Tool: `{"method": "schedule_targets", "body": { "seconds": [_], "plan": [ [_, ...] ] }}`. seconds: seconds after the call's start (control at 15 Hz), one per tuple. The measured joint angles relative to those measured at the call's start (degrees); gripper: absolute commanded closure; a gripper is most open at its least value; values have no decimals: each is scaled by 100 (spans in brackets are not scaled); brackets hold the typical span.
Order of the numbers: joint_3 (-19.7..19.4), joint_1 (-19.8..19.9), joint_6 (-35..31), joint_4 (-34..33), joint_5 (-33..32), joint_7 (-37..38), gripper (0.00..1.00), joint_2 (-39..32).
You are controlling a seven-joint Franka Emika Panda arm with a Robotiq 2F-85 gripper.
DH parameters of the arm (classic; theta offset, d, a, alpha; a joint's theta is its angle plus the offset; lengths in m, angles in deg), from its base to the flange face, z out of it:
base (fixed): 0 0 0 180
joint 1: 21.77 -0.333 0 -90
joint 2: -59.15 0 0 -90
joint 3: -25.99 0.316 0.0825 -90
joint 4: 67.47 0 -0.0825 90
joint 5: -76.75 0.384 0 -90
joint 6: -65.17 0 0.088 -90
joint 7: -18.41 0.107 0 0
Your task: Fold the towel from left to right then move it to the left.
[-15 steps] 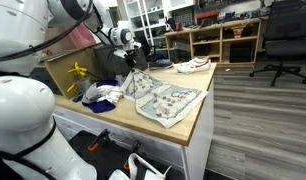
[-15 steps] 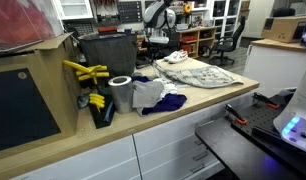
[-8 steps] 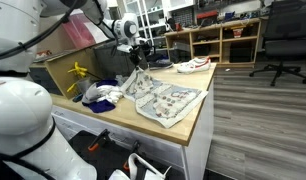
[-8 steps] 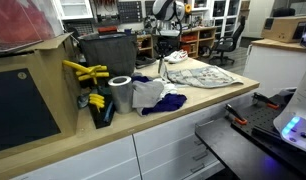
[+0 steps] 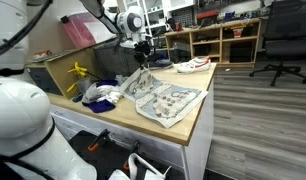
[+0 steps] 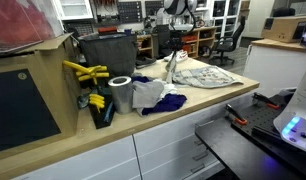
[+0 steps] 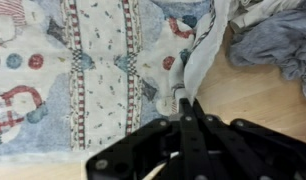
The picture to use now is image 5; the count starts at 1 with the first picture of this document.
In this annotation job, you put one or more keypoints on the red translucent plastic bin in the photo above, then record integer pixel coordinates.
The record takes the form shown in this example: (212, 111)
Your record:
(81, 31)

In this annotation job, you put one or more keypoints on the dark grey sneaker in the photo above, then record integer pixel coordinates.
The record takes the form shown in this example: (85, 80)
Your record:
(161, 64)

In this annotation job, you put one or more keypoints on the wooden shelf unit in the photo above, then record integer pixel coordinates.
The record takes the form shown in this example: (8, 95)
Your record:
(223, 40)

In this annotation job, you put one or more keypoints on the orange and black clamp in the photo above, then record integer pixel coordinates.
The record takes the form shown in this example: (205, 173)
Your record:
(98, 141)
(131, 156)

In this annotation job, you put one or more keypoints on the small yellow clamp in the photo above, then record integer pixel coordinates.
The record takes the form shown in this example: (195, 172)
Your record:
(71, 87)

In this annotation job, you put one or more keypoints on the white cloth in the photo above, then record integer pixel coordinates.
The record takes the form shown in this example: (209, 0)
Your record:
(104, 92)

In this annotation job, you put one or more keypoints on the brown cardboard box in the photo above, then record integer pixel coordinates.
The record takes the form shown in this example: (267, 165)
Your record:
(61, 71)

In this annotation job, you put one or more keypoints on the metal cylinder can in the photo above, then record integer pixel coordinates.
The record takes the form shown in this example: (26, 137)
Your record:
(83, 85)

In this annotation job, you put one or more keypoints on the white drawer cabinet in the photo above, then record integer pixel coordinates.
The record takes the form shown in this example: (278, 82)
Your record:
(166, 153)

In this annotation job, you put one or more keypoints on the pile of blue white clothes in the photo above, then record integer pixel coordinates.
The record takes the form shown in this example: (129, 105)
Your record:
(101, 106)

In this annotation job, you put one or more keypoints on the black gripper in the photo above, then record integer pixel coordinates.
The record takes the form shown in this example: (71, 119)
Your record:
(143, 49)

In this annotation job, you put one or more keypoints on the white and red sneaker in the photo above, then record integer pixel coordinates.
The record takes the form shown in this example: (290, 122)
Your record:
(193, 65)

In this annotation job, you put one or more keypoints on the red toolbox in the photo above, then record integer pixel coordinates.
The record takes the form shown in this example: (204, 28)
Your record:
(207, 17)

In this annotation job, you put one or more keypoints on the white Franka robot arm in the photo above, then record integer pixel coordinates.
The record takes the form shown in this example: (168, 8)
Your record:
(19, 113)

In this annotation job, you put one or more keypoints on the white glass door cabinet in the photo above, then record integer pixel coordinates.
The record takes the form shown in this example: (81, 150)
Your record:
(153, 15)

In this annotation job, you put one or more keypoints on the black office chair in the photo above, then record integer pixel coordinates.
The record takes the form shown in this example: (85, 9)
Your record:
(286, 40)

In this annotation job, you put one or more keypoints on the white plastic bracket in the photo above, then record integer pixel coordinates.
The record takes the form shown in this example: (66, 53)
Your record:
(139, 170)

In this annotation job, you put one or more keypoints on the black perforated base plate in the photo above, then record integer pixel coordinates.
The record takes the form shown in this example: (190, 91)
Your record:
(106, 160)

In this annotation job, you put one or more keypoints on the red and white container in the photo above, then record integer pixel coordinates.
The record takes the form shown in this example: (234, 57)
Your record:
(238, 32)

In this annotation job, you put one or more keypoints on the printed snowman towel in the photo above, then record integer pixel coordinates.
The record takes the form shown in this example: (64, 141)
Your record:
(163, 100)

